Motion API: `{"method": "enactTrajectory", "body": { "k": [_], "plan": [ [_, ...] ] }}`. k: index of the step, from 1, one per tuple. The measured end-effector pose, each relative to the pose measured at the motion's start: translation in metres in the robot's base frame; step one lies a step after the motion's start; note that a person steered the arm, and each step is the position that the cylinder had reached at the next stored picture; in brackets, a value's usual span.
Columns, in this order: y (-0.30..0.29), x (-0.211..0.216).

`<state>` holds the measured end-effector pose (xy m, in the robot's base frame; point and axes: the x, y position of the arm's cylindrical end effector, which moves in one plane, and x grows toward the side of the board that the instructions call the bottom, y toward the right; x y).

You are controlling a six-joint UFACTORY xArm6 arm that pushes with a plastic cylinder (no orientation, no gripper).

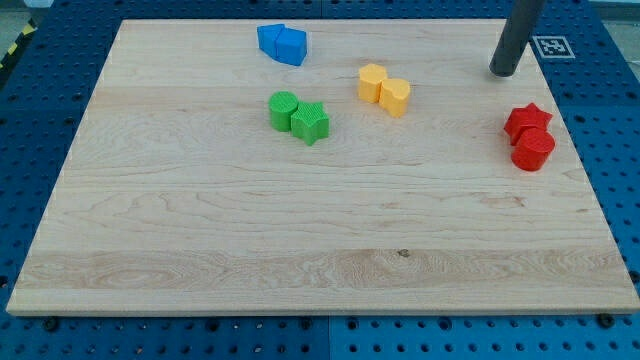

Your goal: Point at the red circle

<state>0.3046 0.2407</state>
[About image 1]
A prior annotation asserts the green star block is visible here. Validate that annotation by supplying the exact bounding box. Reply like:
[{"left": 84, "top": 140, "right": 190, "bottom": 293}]
[{"left": 291, "top": 101, "right": 330, "bottom": 146}]

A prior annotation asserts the green cylinder block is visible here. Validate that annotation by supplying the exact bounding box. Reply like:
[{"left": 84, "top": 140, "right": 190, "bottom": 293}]
[{"left": 268, "top": 91, "right": 299, "bottom": 132}]

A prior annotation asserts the yellow heart block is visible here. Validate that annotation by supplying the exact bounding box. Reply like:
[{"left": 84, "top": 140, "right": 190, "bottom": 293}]
[{"left": 378, "top": 78, "right": 411, "bottom": 118}]

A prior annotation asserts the yellow hexagon block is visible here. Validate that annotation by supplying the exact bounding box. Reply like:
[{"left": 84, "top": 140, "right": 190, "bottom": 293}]
[{"left": 357, "top": 63, "right": 388, "bottom": 103}]

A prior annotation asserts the light wooden board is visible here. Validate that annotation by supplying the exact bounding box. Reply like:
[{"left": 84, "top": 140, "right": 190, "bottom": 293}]
[{"left": 7, "top": 19, "right": 639, "bottom": 316}]

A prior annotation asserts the blue triangular block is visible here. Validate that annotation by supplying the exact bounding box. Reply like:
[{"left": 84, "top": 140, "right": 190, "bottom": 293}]
[{"left": 256, "top": 24, "right": 285, "bottom": 59}]

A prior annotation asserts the red star block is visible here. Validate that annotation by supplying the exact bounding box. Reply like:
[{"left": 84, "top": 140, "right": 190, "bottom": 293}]
[{"left": 503, "top": 103, "right": 553, "bottom": 146}]

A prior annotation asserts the red cylinder block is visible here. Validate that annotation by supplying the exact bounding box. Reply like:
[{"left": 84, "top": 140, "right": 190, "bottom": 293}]
[{"left": 511, "top": 128, "right": 556, "bottom": 171}]

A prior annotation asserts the grey cylindrical pointer rod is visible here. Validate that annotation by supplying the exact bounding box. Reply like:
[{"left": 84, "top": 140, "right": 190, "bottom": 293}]
[{"left": 489, "top": 0, "right": 546, "bottom": 77}]

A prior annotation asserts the white fiducial marker tag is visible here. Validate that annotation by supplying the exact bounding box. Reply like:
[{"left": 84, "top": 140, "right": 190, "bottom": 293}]
[{"left": 532, "top": 35, "right": 575, "bottom": 59}]

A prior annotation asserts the yellow black hazard tape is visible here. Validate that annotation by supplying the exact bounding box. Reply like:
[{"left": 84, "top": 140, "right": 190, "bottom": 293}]
[{"left": 1, "top": 18, "right": 38, "bottom": 71}]

